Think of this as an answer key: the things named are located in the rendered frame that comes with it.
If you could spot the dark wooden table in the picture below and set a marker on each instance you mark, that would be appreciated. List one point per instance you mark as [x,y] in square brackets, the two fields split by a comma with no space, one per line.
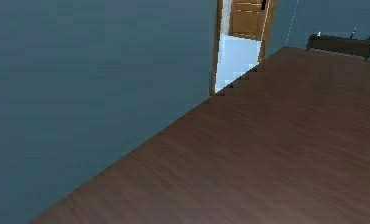
[341,45]

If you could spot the blue bottle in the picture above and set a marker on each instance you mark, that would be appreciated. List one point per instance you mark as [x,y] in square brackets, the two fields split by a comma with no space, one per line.
[352,33]

